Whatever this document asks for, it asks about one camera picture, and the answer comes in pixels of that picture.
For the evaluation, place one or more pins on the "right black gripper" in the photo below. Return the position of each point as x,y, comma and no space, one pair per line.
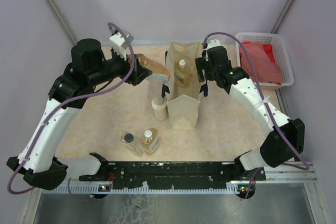
200,62

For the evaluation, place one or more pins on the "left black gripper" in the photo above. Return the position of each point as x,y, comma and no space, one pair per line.
139,73

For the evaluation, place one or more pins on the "pink cap orange bottle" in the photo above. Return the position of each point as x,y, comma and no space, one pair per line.
154,66

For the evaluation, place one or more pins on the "beige canvas bag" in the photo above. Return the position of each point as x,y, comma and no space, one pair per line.
183,103

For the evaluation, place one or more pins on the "clear jar teal lid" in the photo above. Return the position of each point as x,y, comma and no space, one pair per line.
157,78

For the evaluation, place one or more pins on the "yellow liquid bottle white cap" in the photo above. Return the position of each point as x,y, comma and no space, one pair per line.
182,74

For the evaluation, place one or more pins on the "cream cylindrical bottle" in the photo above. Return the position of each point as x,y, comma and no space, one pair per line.
159,108

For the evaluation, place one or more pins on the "amber bottle white cap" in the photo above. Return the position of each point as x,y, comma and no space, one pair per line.
150,140

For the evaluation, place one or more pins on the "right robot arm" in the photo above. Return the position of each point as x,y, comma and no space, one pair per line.
284,136

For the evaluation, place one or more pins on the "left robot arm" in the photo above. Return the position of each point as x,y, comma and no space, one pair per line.
88,68

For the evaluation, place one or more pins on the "pink red cloth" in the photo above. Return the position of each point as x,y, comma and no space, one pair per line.
263,61

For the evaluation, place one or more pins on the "clear bottle black cap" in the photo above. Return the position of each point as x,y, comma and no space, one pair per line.
132,143

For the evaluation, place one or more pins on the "white plastic basket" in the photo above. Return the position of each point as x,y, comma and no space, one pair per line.
279,53

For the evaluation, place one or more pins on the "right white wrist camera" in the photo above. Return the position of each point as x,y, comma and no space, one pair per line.
211,44

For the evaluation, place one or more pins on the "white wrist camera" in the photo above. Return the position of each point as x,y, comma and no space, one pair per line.
118,43
211,44

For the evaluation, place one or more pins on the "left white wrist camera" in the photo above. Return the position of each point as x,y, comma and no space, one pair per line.
118,43

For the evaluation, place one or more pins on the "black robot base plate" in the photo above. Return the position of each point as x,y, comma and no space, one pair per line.
180,176

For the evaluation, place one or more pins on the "aluminium rail frame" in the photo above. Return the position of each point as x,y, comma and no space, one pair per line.
284,174

